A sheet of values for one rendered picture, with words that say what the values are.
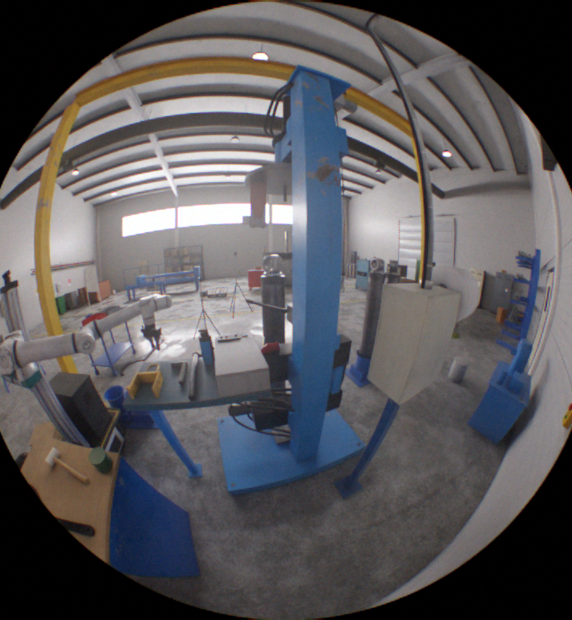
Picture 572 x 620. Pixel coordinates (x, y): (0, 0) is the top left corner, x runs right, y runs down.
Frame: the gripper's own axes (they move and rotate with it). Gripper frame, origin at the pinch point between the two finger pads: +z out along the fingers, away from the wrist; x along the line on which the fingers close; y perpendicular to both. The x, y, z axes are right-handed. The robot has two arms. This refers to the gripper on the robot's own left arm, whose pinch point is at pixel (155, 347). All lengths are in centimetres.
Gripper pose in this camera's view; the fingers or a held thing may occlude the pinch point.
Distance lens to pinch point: 138.3
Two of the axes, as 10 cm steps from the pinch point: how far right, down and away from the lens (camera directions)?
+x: -10.0, 0.3, -0.9
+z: 0.0, 9.6, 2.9
